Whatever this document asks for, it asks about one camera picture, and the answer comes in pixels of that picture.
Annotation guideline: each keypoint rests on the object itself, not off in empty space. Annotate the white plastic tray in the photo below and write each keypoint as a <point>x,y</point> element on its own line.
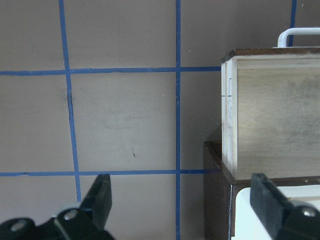
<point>247,225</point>

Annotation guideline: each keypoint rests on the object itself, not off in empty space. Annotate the dark brown wooden cabinet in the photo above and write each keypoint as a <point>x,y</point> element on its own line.
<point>224,179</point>

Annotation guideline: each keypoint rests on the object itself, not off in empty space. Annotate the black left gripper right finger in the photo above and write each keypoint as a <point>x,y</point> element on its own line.
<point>269,204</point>

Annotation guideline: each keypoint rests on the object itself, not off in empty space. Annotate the light wooden drawer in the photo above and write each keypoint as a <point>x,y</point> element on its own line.
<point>270,112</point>

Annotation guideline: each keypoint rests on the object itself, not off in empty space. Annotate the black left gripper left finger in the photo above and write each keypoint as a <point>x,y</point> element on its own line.
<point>97,203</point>

